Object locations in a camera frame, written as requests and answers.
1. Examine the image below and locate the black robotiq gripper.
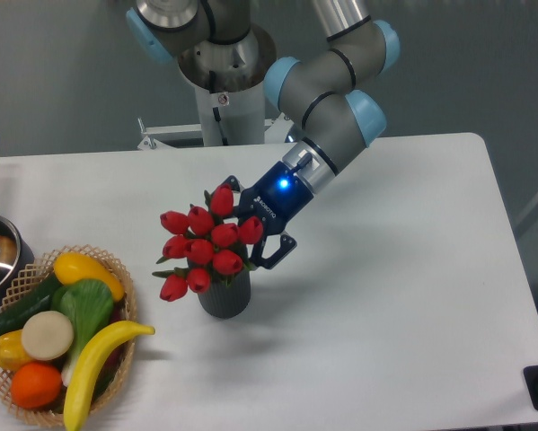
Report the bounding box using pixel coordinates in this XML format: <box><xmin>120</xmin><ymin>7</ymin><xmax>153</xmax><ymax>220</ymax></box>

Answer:
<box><xmin>217</xmin><ymin>162</ymin><xmax>313</xmax><ymax>269</ymax></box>

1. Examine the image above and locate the red tulip bouquet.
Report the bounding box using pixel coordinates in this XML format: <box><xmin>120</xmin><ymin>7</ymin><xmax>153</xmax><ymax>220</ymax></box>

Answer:
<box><xmin>153</xmin><ymin>184</ymin><xmax>264</xmax><ymax>302</ymax></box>

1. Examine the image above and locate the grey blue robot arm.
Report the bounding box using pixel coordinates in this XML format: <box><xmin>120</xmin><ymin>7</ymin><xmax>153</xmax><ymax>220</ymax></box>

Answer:
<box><xmin>126</xmin><ymin>1</ymin><xmax>400</xmax><ymax>268</ymax></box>

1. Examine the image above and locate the dark grey ribbed vase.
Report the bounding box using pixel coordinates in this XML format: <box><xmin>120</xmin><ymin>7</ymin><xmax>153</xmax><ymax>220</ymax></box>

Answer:
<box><xmin>198</xmin><ymin>265</ymin><xmax>251</xmax><ymax>319</ymax></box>

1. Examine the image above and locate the green leafy vegetable toy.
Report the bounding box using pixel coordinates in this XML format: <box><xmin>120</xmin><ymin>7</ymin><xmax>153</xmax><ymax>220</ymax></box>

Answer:
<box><xmin>52</xmin><ymin>278</ymin><xmax>114</xmax><ymax>387</ymax></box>

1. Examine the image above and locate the yellow squash toy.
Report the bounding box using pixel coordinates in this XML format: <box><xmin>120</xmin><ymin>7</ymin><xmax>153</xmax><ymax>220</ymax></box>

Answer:
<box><xmin>53</xmin><ymin>252</ymin><xmax>125</xmax><ymax>303</ymax></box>

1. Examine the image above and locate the yellow plastic banana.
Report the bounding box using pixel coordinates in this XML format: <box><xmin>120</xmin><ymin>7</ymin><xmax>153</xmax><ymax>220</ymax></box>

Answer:
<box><xmin>63</xmin><ymin>321</ymin><xmax>155</xmax><ymax>431</ymax></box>

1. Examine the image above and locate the beige round disc toy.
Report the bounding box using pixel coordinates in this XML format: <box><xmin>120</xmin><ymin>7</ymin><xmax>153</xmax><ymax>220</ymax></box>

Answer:
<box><xmin>21</xmin><ymin>311</ymin><xmax>74</xmax><ymax>361</ymax></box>

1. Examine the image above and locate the woven wicker basket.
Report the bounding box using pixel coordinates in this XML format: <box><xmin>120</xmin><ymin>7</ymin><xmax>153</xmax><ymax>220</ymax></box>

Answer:
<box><xmin>0</xmin><ymin>245</ymin><xmax>137</xmax><ymax>427</ymax></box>

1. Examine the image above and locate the dark green cucumber toy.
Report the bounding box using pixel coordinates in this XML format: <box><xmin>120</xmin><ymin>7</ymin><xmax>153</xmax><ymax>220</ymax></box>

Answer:
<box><xmin>0</xmin><ymin>273</ymin><xmax>62</xmax><ymax>337</ymax></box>

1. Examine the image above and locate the orange plastic orange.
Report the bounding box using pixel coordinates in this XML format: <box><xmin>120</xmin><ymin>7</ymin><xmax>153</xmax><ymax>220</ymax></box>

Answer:
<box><xmin>10</xmin><ymin>362</ymin><xmax>62</xmax><ymax>409</ymax></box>

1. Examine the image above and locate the yellow bell pepper toy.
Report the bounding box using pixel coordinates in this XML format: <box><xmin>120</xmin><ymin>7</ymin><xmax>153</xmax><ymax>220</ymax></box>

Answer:
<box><xmin>0</xmin><ymin>330</ymin><xmax>35</xmax><ymax>372</ymax></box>

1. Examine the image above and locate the white metal base frame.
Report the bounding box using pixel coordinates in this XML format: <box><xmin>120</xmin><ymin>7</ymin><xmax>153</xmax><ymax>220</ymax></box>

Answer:
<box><xmin>137</xmin><ymin>107</ymin><xmax>295</xmax><ymax>150</ymax></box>

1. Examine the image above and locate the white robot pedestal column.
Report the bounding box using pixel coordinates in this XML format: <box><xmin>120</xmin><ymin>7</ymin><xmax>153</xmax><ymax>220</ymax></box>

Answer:
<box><xmin>178</xmin><ymin>23</ymin><xmax>277</xmax><ymax>146</ymax></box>

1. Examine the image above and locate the black pedestal cable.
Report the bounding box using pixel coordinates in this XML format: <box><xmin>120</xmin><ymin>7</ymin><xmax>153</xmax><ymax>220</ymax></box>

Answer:
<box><xmin>207</xmin><ymin>70</ymin><xmax>230</xmax><ymax>146</ymax></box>

